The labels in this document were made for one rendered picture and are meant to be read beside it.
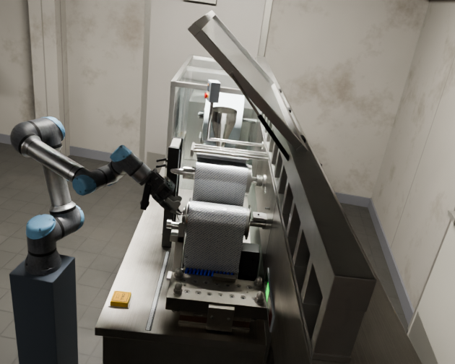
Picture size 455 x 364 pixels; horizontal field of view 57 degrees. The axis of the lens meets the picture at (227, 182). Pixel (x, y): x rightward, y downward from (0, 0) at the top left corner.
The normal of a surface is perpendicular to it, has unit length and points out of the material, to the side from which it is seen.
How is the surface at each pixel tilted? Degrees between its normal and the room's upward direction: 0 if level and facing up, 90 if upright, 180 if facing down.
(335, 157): 90
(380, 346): 0
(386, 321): 0
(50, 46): 90
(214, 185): 92
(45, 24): 90
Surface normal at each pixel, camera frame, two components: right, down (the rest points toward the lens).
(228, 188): -0.02, 0.44
